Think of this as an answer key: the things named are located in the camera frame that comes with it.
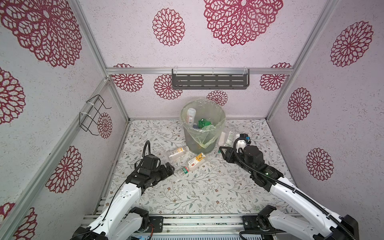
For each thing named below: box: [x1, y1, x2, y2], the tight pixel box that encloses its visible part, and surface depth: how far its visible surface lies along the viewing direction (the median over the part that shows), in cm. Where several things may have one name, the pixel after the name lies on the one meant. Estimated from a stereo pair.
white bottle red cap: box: [186, 107, 196, 127], surface depth 93 cm
